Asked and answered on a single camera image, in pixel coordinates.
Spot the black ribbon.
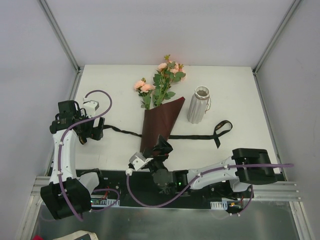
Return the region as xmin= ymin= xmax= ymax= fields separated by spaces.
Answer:
xmin=80 ymin=120 xmax=233 ymax=148

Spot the aluminium frame post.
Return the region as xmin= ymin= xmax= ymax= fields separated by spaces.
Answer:
xmin=252 ymin=0 xmax=303 ymax=76
xmin=37 ymin=0 xmax=85 ymax=75

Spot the left white cable duct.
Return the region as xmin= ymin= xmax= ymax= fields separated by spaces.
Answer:
xmin=91 ymin=197 xmax=120 ymax=208

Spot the left aluminium frame post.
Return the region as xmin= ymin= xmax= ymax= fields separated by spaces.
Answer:
xmin=37 ymin=0 xmax=85 ymax=75

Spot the aluminium front rail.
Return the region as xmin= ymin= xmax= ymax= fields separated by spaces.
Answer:
xmin=30 ymin=176 xmax=303 ymax=202

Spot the pink flower tall bunch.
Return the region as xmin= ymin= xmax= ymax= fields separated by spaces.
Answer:
xmin=152 ymin=54 xmax=186 ymax=107

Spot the white ribbed ceramic vase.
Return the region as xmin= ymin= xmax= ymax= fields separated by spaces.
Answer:
xmin=187 ymin=86 xmax=212 ymax=124

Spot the right aluminium frame post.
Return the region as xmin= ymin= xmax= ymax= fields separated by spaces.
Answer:
xmin=252 ymin=0 xmax=303 ymax=76

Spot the right white cable duct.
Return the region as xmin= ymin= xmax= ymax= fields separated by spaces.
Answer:
xmin=210 ymin=201 xmax=228 ymax=211

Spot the red object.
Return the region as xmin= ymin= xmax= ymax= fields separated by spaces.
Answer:
xmin=32 ymin=235 xmax=44 ymax=240

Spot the pink flower small bunch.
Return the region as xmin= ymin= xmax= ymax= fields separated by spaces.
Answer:
xmin=134 ymin=78 xmax=155 ymax=110

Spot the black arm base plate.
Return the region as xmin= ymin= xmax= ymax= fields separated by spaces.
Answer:
xmin=76 ymin=169 xmax=253 ymax=210

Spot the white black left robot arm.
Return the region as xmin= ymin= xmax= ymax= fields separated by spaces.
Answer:
xmin=40 ymin=99 xmax=106 ymax=220

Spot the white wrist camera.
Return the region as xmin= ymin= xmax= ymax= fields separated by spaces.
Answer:
xmin=128 ymin=152 xmax=153 ymax=171
xmin=82 ymin=98 xmax=100 ymax=118

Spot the white tote bag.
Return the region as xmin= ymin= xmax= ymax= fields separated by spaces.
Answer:
xmin=54 ymin=230 xmax=99 ymax=240

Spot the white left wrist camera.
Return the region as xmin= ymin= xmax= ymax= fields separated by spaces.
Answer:
xmin=82 ymin=98 xmax=100 ymax=118

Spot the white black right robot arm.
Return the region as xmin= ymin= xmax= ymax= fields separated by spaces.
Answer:
xmin=141 ymin=135 xmax=277 ymax=198

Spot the brown wrapping paper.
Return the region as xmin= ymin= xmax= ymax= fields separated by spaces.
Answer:
xmin=140 ymin=97 xmax=185 ymax=153

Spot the white cable duct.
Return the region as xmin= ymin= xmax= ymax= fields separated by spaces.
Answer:
xmin=210 ymin=201 xmax=228 ymax=211
xmin=91 ymin=197 xmax=120 ymax=208

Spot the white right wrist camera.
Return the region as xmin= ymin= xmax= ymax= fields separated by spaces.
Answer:
xmin=128 ymin=152 xmax=153 ymax=171

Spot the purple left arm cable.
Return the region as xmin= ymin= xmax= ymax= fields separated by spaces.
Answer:
xmin=39 ymin=89 xmax=120 ymax=222

